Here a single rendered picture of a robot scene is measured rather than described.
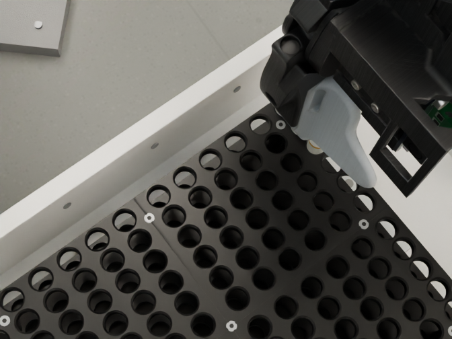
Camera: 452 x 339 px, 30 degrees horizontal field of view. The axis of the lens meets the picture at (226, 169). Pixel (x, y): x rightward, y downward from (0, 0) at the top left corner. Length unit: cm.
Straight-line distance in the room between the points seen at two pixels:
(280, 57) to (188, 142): 22
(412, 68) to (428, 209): 26
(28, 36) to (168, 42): 24
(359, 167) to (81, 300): 17
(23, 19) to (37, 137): 21
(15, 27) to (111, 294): 110
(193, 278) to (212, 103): 11
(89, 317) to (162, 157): 13
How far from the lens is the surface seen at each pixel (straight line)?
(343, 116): 37
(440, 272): 48
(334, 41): 31
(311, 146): 47
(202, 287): 45
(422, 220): 55
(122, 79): 149
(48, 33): 151
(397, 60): 30
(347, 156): 39
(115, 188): 52
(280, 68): 34
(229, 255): 46
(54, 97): 149
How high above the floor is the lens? 135
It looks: 71 degrees down
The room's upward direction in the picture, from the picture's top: 9 degrees clockwise
